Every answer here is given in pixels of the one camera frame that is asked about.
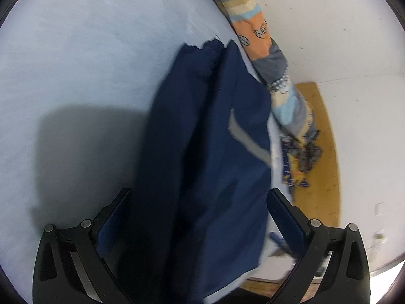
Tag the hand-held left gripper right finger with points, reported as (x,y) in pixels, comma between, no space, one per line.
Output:
(286,220)

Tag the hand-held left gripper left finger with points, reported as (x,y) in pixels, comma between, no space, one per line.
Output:
(110,224)

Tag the navy blue sweater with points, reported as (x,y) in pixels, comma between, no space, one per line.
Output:
(196,164)

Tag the yellow and blue patterned cloth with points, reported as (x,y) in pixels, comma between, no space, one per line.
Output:
(299,161)

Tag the light blue cloud print blanket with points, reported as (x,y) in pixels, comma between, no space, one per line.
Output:
(88,53)

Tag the patchwork leaf print quilt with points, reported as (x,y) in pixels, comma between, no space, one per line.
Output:
(259,34)

